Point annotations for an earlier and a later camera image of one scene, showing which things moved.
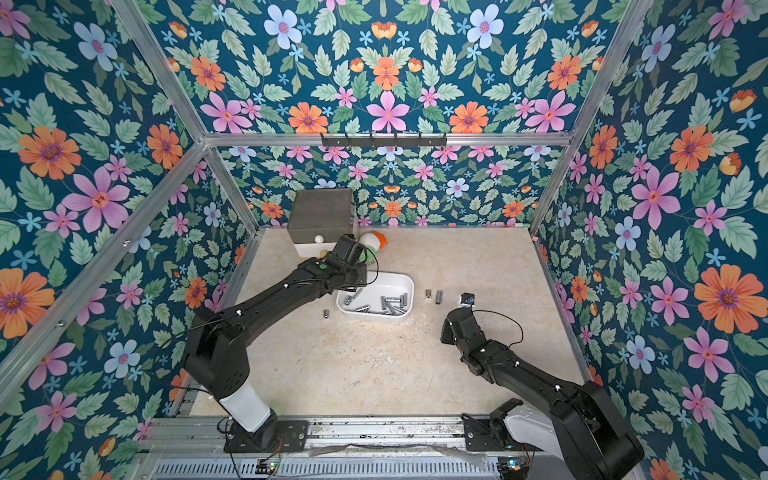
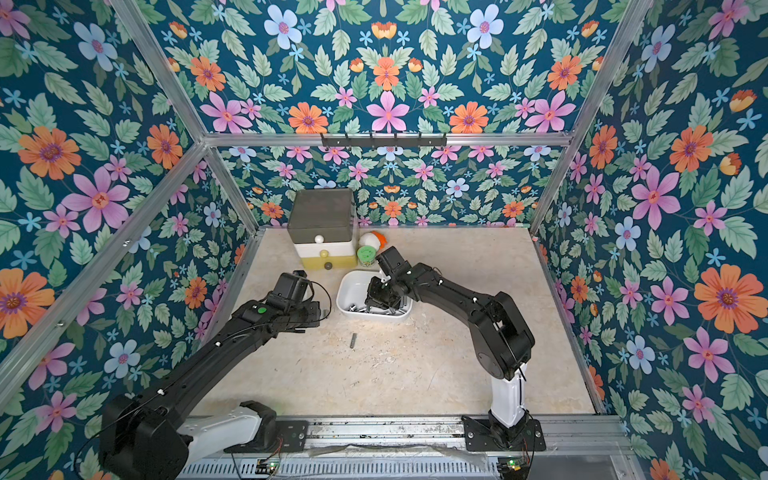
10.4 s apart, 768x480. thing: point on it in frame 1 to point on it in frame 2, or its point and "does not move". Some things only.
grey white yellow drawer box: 318,219 does not move
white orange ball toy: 373,238 does not move
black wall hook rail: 384,142 does not move
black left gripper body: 356,277 to 305,315
